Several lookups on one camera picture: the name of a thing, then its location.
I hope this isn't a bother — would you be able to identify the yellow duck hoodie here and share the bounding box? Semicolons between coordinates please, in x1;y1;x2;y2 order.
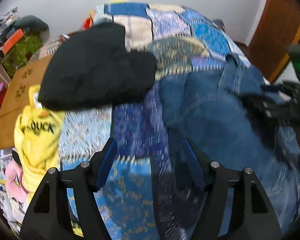
14;85;65;202

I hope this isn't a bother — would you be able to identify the blue denim jacket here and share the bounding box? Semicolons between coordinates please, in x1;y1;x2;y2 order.
159;54;300;232

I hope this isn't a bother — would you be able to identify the purple grey backpack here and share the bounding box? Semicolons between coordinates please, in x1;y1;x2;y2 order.
212;19;225;31

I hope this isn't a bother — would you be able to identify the yellow curved pillow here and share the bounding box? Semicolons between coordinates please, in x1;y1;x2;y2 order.
109;0;128;4

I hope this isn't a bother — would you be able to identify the green patterned storage box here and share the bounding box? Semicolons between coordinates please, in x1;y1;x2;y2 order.
1;33;43;77

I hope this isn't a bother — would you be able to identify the dark green cushion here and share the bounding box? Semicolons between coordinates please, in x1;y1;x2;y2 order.
13;15;49;32

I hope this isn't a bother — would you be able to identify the orange box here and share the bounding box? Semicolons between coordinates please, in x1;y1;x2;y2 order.
1;29;24;55

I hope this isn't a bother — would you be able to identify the pile of clothes clutter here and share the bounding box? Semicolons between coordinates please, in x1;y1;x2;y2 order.
0;7;18;52

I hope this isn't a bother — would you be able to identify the blue patchwork bedspread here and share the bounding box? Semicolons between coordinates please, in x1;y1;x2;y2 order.
58;3;250;239

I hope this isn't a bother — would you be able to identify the brown cardboard paw box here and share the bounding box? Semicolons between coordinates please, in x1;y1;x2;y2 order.
0;55;52;150

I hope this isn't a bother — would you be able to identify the black garment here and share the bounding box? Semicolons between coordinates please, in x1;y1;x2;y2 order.
38;23;157;111

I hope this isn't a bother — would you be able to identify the brown wooden door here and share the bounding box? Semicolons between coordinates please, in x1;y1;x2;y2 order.
249;0;300;81

